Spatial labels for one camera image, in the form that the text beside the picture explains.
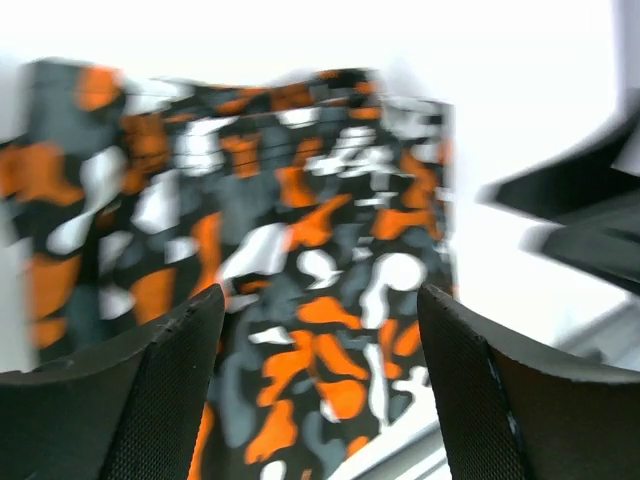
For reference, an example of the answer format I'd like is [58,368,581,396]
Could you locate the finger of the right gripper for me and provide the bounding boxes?
[524,199,639,295]
[479,106,639,222]

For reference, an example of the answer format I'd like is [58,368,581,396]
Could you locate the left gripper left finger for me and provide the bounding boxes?
[1,285,224,479]

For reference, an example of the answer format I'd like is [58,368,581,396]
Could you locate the aluminium mounting rail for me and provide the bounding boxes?
[335,292,639,479]

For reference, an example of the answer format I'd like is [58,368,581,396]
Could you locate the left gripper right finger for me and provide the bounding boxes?
[417,285,639,480]

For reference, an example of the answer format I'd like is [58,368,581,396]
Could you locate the orange black camo shorts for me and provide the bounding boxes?
[1,59,454,479]

